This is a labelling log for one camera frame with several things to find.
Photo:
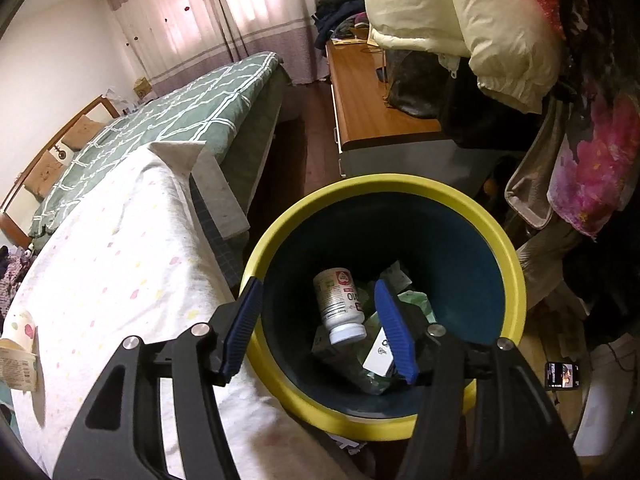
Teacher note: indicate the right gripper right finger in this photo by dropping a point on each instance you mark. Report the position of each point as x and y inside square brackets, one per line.
[484, 414]

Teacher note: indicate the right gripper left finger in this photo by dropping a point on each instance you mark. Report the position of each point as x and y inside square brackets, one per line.
[119, 431]

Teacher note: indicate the printed paper box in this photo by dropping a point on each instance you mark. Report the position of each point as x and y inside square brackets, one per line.
[18, 358]

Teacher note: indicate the green plastic bottle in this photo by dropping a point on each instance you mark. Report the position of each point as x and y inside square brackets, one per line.
[386, 354]

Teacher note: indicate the white pill bottle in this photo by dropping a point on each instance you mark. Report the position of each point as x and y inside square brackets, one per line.
[340, 308]

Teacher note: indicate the yellow rimmed trash bin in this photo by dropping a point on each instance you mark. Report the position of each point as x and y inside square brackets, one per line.
[442, 276]

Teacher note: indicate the smartphone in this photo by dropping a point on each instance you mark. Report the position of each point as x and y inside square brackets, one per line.
[561, 376]

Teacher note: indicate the white dotted table cloth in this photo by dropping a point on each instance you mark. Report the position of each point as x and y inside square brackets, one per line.
[132, 259]

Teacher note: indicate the clothes on nightstand chair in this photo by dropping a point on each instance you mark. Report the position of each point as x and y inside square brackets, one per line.
[15, 263]

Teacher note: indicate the pink floral garment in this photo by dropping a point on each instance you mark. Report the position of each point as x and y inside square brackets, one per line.
[597, 166]

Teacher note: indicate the wooden headboard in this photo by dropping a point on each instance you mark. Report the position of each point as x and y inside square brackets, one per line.
[18, 207]

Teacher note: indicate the brown pillow left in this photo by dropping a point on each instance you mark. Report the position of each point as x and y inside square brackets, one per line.
[44, 175]

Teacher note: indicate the brown pillow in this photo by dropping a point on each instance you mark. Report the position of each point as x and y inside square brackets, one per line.
[81, 133]
[44, 175]

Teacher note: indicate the wooden top desk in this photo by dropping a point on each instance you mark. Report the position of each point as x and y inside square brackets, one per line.
[373, 138]

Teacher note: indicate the brown pillow right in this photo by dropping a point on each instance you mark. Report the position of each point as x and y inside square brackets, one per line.
[81, 133]

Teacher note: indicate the bed with green quilt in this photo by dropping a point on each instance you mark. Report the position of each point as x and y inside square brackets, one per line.
[231, 109]

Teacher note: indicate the cream puffer jacket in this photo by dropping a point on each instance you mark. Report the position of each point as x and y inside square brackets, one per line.
[510, 46]

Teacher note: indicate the pink white curtains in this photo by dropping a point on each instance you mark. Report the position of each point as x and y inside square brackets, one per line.
[176, 41]

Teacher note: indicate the pile of dark clothes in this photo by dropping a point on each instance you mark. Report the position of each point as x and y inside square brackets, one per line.
[329, 14]

